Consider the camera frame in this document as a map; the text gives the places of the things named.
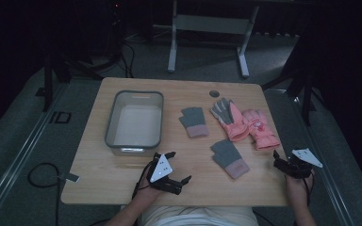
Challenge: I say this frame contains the black floor cable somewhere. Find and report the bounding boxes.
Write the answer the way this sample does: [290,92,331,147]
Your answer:
[26,162,61,226]

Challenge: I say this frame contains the white desk frame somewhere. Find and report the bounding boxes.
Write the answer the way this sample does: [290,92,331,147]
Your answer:
[167,0,261,79]

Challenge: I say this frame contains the grey-rimmed translucent plastic bin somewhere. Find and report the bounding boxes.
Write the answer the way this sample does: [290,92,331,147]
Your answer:
[104,89,165,157]

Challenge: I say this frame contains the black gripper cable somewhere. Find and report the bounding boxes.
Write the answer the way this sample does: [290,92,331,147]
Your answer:
[304,170,316,208]
[131,161,154,200]

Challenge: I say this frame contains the grey fingerless glove pink cuff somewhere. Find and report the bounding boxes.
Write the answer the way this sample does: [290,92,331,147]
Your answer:
[178,106,210,139]
[209,138,251,181]

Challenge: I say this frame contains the person's left hand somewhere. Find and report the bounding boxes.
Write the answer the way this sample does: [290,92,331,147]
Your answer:
[134,184,164,206]

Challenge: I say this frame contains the black tripod stand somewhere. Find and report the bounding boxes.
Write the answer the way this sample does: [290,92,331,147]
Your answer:
[35,0,124,113]
[261,29,319,127]

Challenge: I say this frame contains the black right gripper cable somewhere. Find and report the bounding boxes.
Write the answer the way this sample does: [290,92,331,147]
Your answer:
[304,170,316,208]

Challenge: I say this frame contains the black background cables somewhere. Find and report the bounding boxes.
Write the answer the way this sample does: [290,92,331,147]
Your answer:
[118,31,137,79]

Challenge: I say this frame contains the person's white shirt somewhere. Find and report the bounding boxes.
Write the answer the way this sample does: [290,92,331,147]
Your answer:
[138,205,260,226]

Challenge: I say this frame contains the grey metal table bracket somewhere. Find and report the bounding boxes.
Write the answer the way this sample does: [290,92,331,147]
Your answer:
[58,171,81,184]

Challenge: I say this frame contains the person's right hand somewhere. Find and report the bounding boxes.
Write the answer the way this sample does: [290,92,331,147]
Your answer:
[285,173,315,205]

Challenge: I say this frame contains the grey metal floor rail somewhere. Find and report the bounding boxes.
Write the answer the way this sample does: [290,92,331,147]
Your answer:
[0,84,69,222]
[263,89,357,226]

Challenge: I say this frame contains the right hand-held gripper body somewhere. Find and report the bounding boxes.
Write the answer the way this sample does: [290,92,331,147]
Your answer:
[281,148,323,181]

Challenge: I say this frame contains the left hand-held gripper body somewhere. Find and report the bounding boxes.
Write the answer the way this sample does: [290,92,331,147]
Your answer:
[144,152,185,196]

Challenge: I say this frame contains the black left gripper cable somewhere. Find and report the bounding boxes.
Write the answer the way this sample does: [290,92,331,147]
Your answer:
[131,161,154,200]

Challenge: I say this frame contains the pink ski glove printed back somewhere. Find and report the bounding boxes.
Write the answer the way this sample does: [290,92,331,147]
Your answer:
[241,108,282,151]

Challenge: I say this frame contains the pink ski glove grey palm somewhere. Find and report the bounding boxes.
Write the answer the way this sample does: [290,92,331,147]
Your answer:
[209,97,251,142]

